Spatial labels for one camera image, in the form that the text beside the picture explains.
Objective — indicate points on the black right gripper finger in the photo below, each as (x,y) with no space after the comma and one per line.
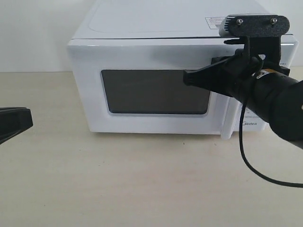
(15,115)
(13,130)

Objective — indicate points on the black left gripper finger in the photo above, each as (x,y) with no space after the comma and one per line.
(211,78)
(233,62)

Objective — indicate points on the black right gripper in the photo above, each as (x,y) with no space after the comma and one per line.
(265,89)

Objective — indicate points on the white microwave door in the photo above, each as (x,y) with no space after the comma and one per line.
(136,86)

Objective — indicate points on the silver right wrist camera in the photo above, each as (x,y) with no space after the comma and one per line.
(224,26)

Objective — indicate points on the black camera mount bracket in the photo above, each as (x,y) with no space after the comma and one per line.
(261,35)

